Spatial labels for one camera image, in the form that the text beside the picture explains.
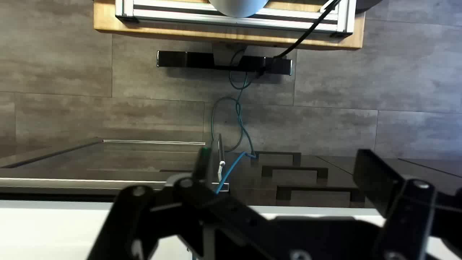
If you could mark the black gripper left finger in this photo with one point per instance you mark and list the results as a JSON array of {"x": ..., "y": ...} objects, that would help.
[{"x": 145, "y": 216}]

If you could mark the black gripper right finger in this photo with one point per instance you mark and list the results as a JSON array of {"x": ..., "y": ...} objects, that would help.
[{"x": 405, "y": 211}]

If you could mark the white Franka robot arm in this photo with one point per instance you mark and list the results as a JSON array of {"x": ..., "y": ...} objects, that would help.
[{"x": 239, "y": 5}]

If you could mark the dark brown drawer cabinet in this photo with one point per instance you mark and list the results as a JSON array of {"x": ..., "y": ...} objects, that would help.
[{"x": 340, "y": 164}]

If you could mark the black power strip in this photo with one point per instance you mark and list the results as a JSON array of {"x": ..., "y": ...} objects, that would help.
[{"x": 174, "y": 59}]

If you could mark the aluminium extrusion frame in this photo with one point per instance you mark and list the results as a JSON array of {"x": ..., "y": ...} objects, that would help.
[{"x": 192, "y": 14}]

